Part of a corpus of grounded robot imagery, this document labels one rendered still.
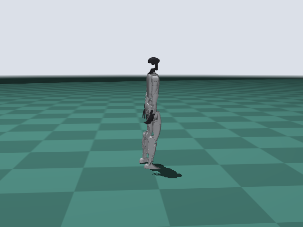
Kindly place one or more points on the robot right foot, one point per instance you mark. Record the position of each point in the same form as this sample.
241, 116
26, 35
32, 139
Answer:
146, 166

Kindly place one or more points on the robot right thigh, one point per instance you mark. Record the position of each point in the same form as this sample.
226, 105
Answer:
156, 126

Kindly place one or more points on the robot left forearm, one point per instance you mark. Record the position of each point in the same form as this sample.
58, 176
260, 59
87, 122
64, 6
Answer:
147, 99

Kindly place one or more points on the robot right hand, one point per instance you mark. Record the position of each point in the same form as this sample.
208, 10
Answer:
150, 118

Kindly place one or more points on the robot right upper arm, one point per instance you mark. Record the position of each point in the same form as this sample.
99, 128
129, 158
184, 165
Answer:
154, 86

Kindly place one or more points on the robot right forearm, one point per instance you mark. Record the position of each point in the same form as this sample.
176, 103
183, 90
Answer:
154, 103

